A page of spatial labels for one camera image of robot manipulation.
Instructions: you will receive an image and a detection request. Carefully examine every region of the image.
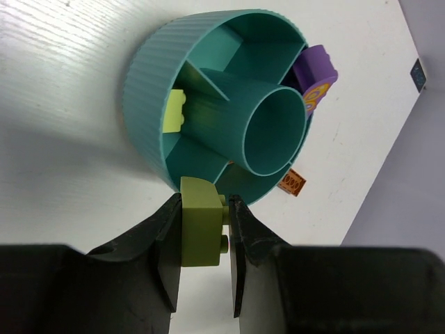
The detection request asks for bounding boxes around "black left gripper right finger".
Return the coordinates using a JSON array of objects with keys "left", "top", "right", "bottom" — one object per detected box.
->
[{"left": 227, "top": 195, "right": 444, "bottom": 333}]

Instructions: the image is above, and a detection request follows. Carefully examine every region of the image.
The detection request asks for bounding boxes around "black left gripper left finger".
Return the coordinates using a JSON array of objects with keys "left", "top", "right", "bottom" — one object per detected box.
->
[{"left": 1, "top": 194, "right": 182, "bottom": 333}]

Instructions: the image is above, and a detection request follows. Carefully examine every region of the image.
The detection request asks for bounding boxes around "pale green lego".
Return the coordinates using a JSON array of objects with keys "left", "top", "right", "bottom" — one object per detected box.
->
[{"left": 180, "top": 177, "right": 229, "bottom": 267}]

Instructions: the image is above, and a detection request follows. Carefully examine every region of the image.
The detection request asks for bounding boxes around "dark orange long lego brick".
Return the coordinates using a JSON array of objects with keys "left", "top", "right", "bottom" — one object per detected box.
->
[{"left": 278, "top": 168, "right": 306, "bottom": 197}]

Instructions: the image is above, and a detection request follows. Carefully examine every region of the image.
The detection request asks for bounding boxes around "lime green lego brick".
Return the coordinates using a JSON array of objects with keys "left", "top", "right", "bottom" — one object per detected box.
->
[{"left": 163, "top": 89, "right": 186, "bottom": 133}]

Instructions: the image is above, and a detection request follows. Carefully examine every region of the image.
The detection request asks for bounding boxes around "purple long lego brick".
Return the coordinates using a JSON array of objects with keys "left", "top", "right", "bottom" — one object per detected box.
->
[{"left": 292, "top": 45, "right": 339, "bottom": 116}]

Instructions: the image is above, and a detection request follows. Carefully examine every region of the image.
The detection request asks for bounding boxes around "teal round divided container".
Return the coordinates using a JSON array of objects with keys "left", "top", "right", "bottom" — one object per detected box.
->
[{"left": 122, "top": 9, "right": 311, "bottom": 204}]

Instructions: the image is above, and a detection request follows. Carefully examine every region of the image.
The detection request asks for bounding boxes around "right blue corner label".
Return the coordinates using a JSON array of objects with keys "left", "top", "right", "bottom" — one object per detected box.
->
[{"left": 410, "top": 58, "right": 427, "bottom": 93}]

